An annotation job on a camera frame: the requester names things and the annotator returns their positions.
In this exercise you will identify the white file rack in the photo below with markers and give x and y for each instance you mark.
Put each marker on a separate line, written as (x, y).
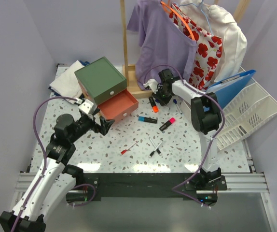
(248, 111)

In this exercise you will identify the cream white shirt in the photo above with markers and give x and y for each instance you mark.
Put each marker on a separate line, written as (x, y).
(234, 42)

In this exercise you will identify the folded white cloth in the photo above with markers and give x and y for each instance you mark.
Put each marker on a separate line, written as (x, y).
(67, 82)

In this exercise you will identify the blue document folder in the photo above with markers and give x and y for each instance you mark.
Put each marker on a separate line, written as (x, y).
(228, 88)

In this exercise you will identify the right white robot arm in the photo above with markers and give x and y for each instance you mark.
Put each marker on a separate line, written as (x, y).
(206, 118)

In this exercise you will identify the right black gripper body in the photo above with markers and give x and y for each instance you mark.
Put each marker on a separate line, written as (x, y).
(161, 95)

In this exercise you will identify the blue highlighter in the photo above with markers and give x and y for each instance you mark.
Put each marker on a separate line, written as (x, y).
(147, 119)

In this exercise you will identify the black cap marker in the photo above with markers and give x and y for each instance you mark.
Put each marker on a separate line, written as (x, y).
(155, 149)
(154, 145)

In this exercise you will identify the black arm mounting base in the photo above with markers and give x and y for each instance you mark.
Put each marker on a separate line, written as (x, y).
(143, 185)

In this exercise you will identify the light blue clothes hanger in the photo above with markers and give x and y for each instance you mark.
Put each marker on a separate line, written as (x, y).
(200, 7)

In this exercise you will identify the three-drawer desk organizer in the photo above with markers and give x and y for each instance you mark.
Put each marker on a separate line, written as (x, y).
(105, 86)

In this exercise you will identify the red cap marker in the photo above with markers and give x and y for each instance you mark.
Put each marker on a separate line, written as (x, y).
(128, 148)

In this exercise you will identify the red floral dress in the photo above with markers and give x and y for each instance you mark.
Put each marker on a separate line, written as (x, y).
(208, 54)

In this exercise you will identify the purple t-shirt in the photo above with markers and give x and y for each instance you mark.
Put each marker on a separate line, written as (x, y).
(162, 44)

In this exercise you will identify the blue cap marker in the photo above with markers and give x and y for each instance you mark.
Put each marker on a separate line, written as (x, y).
(177, 106)

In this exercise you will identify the orange clothes hanger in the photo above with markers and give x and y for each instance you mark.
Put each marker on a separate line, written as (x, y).
(172, 11)

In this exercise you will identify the orange highlighter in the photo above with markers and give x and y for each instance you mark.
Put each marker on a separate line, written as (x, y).
(153, 105)

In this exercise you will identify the pink highlighter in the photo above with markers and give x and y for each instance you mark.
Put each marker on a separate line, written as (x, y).
(167, 124)

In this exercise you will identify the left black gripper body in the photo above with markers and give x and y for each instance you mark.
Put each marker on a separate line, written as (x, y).
(98, 125)

